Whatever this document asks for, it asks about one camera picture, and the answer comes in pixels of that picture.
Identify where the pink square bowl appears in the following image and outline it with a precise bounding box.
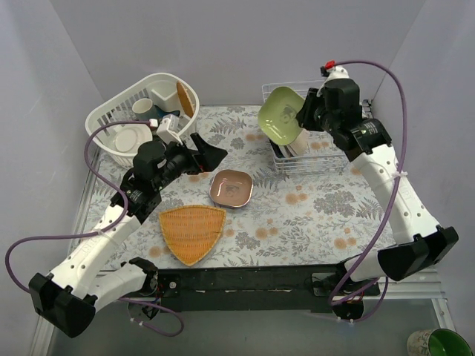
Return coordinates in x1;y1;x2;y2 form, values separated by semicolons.
209;169;253;202

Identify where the white wire dish rack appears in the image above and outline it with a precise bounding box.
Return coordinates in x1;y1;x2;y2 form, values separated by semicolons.
262;79;348;174

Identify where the black base frame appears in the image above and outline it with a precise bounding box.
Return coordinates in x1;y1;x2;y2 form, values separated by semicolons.
114;265;390;316

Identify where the woven bamboo tray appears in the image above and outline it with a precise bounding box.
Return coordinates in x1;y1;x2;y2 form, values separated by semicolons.
159;205;226;266

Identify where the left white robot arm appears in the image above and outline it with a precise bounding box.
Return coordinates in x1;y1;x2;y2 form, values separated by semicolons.
28;133;227;337

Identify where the purple cable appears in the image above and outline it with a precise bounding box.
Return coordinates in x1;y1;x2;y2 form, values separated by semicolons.
4;118;186;337
328;59;408;322

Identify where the blue striped plate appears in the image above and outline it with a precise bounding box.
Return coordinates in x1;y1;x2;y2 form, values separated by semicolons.
275;145;294;159

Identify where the purple square bowl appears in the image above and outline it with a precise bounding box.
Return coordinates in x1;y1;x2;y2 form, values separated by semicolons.
212;200;249;209

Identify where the white plastic basket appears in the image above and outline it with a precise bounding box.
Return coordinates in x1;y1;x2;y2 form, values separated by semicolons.
85;73;200;168

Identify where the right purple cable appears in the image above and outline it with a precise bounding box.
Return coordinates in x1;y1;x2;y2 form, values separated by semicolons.
328;59;408;322

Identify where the green square bowl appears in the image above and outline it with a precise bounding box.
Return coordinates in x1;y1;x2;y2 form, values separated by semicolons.
258;86;304;145

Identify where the green floral mug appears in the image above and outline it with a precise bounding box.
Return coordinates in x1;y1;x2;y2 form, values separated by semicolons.
407;329;474;356

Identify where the blue star dish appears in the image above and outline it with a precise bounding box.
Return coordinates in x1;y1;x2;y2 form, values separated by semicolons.
152;105;181;119

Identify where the white plate in basket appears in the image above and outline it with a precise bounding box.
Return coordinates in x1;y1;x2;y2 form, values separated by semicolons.
112;124;153;154

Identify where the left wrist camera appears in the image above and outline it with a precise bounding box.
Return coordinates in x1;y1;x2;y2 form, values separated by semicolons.
148;114;183;145

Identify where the woven coaster in basket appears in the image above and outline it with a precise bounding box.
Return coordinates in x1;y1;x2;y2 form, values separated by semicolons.
176;81;194;118

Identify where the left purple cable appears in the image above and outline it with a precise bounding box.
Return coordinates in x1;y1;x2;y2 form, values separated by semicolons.
4;118;186;337

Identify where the floral table mat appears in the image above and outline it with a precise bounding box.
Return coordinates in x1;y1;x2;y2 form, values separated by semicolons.
102;106;387;271

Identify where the white cup in basket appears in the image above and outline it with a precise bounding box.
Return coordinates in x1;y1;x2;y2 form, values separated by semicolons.
132;98;155;121

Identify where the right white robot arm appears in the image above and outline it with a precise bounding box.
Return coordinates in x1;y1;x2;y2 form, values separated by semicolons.
297;79;459;295

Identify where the white square container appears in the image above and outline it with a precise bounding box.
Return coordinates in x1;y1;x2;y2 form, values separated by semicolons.
149;80;181;112

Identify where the beige square bowl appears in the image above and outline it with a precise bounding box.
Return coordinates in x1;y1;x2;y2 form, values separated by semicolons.
287;129;309;156

